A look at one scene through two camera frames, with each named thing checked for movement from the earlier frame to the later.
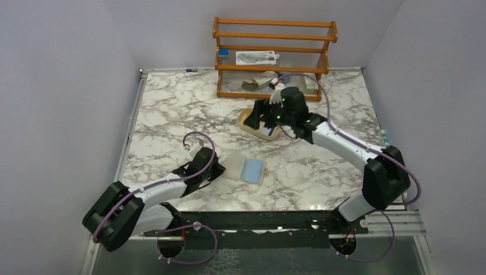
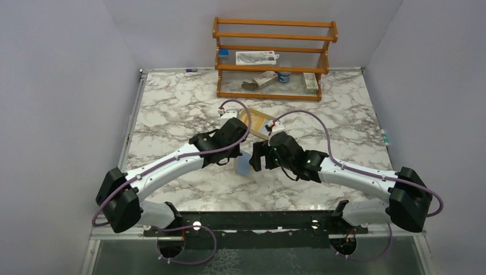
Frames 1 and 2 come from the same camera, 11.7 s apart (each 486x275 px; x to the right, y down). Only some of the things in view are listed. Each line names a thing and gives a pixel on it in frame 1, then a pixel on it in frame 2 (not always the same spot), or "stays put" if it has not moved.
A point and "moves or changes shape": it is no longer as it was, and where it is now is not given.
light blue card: (252, 170) moves or changes shape
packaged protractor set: (257, 57) stays put
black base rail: (279, 230) stays put
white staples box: (265, 77) stays put
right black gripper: (261, 107) -> (259, 149)
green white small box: (311, 86) stays put
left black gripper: (218, 169) -> (235, 152)
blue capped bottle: (223, 52) stays put
